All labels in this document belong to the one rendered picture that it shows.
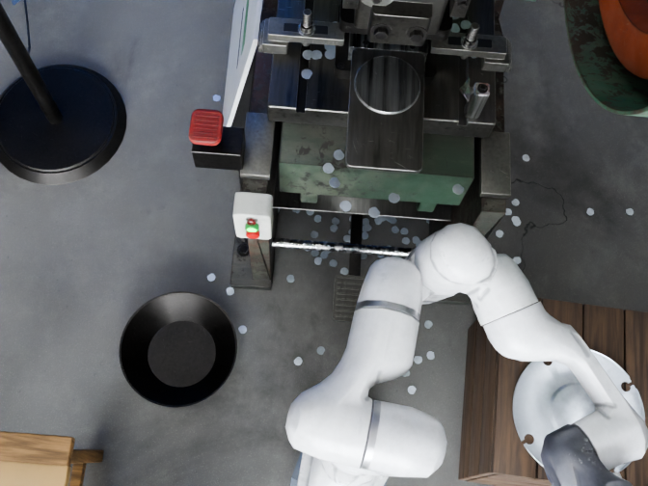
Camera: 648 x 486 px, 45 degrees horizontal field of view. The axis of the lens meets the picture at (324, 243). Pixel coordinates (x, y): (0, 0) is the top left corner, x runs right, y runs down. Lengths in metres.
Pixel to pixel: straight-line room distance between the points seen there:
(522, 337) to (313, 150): 0.55
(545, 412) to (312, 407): 0.71
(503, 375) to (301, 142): 0.68
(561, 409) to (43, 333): 1.31
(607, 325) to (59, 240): 1.44
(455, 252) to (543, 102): 1.27
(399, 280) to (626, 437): 0.46
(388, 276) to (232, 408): 0.89
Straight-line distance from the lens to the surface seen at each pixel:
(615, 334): 1.90
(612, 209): 2.41
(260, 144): 1.58
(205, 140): 1.46
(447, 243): 1.29
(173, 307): 2.11
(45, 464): 1.80
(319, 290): 2.14
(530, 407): 1.80
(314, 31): 1.58
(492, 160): 1.62
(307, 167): 1.57
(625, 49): 1.30
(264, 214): 1.53
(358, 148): 1.43
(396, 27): 1.37
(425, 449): 1.24
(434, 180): 1.60
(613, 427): 1.43
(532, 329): 1.38
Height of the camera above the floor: 2.05
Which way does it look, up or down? 70 degrees down
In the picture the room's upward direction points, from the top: 8 degrees clockwise
